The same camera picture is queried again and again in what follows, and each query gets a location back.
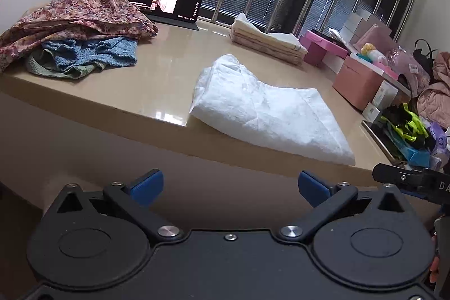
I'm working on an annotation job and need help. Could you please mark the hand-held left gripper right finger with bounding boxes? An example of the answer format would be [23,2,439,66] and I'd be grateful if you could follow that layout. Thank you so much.
[278,170,421,246]

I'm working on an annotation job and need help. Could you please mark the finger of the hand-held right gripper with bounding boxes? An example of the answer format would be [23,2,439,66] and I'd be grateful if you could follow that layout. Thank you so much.
[372,163,425,194]

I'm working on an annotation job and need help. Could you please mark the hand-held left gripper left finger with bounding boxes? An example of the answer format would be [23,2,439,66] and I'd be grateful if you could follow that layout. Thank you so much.
[42,169,183,246]

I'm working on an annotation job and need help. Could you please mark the white garment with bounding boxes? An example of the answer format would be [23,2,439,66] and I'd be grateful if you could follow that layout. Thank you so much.
[189,54,356,166]

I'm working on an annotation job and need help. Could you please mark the stack of folded beige clothes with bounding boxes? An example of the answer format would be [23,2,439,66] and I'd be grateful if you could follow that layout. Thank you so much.
[228,29,310,66]

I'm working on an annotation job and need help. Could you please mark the person's right hand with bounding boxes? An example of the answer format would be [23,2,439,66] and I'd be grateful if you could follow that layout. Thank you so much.
[429,255,441,284]

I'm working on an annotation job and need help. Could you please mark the blue packet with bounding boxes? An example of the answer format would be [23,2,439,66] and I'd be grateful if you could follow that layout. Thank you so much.
[404,145,431,168]

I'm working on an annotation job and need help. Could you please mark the purple plastic bag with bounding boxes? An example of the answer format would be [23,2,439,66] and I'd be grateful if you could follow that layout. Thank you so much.
[427,122,449,161]

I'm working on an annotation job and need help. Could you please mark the neon yellow black garment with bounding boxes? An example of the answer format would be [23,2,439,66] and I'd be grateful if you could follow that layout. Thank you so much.
[381,103,431,150]

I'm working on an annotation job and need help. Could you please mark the small white carton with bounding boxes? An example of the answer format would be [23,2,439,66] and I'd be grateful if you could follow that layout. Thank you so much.
[362,102,383,122]

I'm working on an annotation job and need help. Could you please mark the pink puffer jacket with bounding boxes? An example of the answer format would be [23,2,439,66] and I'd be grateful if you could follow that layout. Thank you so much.
[417,52,450,129]

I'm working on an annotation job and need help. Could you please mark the salmon pink storage box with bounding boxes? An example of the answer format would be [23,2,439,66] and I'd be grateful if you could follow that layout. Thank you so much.
[332,56,387,111]

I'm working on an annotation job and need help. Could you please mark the pink plastic wrapped garment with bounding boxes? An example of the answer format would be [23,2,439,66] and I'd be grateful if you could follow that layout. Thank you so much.
[387,46,431,97]

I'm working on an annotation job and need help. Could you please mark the black handbag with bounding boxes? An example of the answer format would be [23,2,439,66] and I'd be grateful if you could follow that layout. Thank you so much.
[413,39,438,76]

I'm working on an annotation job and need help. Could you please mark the yellow plush toy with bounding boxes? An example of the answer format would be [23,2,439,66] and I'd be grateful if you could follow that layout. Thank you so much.
[360,43,388,63]

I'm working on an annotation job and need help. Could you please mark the blue knit garment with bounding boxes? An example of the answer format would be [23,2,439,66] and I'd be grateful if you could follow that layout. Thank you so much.
[41,36,138,73]

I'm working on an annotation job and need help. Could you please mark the pale pink bag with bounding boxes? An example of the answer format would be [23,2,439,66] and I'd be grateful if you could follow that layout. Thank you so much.
[353,24,395,54]

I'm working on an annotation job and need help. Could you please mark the magenta flat box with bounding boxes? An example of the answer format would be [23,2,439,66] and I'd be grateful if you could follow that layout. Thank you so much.
[302,30,350,66]

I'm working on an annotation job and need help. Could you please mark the stack of white boxes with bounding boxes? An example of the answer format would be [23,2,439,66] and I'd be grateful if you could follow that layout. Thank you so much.
[339,12,382,41]

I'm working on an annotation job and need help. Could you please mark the green knit garment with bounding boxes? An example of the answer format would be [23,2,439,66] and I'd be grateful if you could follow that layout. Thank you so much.
[26,49,106,80]

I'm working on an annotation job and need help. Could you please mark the floral print garment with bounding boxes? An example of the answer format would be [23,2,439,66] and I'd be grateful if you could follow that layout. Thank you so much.
[0,0,159,74]

